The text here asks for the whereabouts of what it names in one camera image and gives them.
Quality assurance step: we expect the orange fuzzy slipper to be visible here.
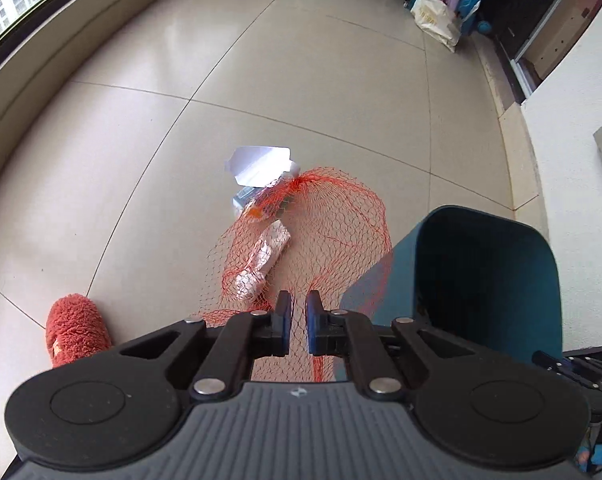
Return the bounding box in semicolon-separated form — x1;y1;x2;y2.
45;294;112;370

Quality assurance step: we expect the red mesh bag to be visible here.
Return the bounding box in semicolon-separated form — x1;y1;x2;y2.
201;164;394;386

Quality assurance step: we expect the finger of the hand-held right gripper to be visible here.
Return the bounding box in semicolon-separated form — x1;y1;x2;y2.
532;350;602;392

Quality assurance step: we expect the dark sliding door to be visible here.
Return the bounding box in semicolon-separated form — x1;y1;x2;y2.
491;0;602;103

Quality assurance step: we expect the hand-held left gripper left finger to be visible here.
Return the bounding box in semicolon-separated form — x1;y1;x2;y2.
120;290;294;402

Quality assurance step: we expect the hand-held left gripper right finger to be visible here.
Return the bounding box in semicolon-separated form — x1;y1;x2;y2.
305;290;486;401

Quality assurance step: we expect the white cardboard carton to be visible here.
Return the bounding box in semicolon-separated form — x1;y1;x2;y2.
224;145;302;222

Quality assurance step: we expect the teal plastic trash bin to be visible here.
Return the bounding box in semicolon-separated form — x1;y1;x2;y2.
331;205;564;386

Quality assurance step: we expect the crumpled white wrapper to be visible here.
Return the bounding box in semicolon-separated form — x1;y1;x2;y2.
233;224;292;301

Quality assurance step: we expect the white tote bag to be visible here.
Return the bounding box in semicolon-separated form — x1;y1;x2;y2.
406;0;482;53

